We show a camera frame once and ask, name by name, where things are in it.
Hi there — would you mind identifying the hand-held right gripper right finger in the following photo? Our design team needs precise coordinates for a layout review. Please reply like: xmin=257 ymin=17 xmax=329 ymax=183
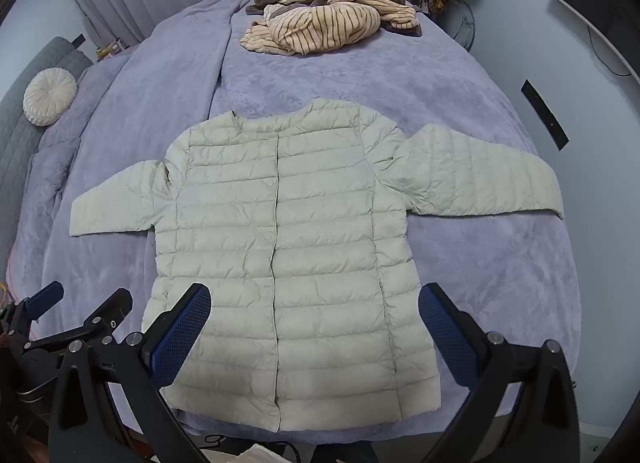
xmin=418 ymin=282 xmax=583 ymax=463

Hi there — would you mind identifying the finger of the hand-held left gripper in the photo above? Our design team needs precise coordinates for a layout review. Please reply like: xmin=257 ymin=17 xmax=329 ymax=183
xmin=30 ymin=288 xmax=134 ymax=355
xmin=25 ymin=281 xmax=65 ymax=325

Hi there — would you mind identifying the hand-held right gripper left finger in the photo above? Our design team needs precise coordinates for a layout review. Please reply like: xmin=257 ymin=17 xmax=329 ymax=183
xmin=47 ymin=283 xmax=212 ymax=463

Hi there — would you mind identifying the beige quilted puffer jacket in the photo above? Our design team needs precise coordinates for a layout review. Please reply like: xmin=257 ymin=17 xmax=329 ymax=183
xmin=69 ymin=97 xmax=565 ymax=432

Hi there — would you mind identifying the white paper sheet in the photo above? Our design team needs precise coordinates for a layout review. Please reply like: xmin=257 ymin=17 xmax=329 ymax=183
xmin=234 ymin=442 xmax=287 ymax=463

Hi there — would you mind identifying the grey quilted headboard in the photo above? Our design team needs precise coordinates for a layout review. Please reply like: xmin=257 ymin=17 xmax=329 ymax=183
xmin=0 ymin=37 xmax=96 ymax=249

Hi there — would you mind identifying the round cream pleated cushion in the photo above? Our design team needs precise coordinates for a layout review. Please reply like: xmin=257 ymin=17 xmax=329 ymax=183
xmin=22 ymin=68 xmax=79 ymax=128

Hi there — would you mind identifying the purple plush blanket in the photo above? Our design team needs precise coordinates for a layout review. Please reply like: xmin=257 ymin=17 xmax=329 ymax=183
xmin=6 ymin=0 xmax=571 ymax=446

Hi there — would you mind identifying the small bedside clutter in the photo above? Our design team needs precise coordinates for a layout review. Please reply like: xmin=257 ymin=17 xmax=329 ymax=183
xmin=94 ymin=37 xmax=125 ymax=62

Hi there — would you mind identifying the beige striped garment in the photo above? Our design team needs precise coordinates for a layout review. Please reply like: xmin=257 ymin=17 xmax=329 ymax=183
xmin=239 ymin=0 xmax=418 ymax=56

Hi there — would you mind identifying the black floor cable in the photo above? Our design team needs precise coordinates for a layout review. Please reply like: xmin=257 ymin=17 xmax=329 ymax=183
xmin=202 ymin=434 xmax=313 ymax=463

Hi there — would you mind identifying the black wall strip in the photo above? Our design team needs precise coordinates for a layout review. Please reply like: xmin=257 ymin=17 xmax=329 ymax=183
xmin=521 ymin=79 xmax=570 ymax=150

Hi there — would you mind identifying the wire fan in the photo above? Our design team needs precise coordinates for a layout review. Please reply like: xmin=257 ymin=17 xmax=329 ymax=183
xmin=449 ymin=0 xmax=477 ymax=52

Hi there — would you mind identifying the black monitor cable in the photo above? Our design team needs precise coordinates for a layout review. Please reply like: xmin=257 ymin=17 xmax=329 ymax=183
xmin=587 ymin=25 xmax=633 ymax=78

